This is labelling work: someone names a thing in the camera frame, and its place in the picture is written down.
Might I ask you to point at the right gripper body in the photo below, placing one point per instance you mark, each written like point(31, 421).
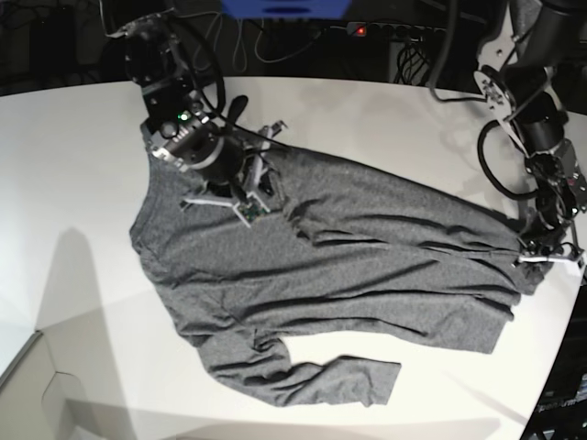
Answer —
point(247, 200)

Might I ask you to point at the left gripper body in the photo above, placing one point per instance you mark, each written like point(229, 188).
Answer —
point(555, 246)

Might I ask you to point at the grey long-sleeve t-shirt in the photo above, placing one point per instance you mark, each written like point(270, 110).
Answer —
point(344, 247)

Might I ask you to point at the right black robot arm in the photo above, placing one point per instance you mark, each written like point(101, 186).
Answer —
point(187, 131)

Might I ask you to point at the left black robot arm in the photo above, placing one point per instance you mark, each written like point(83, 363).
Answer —
point(516, 64)

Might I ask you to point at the blue plastic box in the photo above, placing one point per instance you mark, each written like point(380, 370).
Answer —
point(323, 9)

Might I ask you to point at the black power strip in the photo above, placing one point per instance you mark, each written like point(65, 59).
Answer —
point(393, 32)

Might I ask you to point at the grey side table panel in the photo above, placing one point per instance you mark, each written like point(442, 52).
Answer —
point(33, 405)

